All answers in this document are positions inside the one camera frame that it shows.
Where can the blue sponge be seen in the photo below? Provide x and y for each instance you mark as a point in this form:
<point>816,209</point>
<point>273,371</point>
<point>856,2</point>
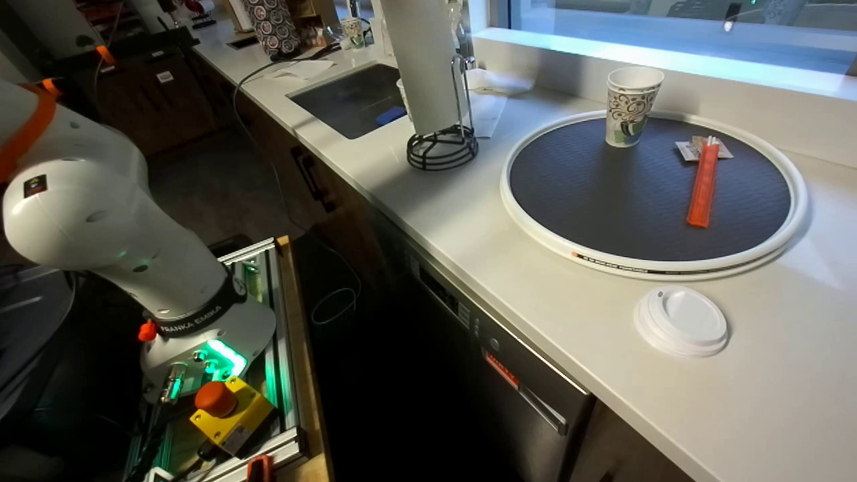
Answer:
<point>392,116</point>

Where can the patterned dotted bag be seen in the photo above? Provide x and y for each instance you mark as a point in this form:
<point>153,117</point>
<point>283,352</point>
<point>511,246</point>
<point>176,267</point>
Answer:
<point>273,27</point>

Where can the window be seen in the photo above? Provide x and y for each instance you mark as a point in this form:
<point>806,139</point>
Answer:
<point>669,27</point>

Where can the crumpled white paper towel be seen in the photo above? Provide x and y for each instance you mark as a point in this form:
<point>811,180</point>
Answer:
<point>492,100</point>

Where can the white paper towel roll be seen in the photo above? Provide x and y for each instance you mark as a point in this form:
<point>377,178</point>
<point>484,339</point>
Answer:
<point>425,67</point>

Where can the yellow emergency stop button box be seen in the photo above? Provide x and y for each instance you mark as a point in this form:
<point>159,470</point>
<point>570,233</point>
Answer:
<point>234,415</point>

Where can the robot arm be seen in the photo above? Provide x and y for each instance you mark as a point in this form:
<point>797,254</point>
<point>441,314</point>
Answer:
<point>87,201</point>

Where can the red clamp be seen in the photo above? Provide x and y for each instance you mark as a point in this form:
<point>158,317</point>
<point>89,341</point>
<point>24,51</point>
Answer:
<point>260,468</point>

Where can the orange chopstick sleeve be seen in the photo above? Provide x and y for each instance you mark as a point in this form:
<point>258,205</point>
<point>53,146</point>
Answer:
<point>703,187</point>

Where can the dishwasher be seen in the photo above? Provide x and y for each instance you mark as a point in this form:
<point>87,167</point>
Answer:
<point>522,402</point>

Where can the round white-rimmed turntable tray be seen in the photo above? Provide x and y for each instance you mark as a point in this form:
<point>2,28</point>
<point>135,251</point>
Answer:
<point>636,201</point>

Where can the sink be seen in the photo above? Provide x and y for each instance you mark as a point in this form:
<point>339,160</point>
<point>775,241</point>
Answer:
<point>348,100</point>

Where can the patterned paper cup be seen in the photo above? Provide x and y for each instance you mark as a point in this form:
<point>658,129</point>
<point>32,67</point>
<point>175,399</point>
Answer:
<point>629,107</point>

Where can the small paper sachet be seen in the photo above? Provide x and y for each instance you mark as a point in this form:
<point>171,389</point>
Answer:
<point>686,150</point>

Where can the white paper napkin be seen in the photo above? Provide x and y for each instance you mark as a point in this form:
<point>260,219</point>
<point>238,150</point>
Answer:
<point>301,69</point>

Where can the dark phone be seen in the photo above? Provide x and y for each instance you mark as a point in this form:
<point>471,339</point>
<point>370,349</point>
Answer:
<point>242,42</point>

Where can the small printed cup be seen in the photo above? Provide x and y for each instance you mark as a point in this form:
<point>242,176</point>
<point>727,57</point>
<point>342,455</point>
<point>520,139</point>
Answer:
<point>353,33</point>

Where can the stack of white cup lids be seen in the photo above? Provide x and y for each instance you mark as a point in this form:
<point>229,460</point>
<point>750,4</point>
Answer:
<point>683,321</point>

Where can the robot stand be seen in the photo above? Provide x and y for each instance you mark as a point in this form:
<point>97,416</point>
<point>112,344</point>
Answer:
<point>294,375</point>

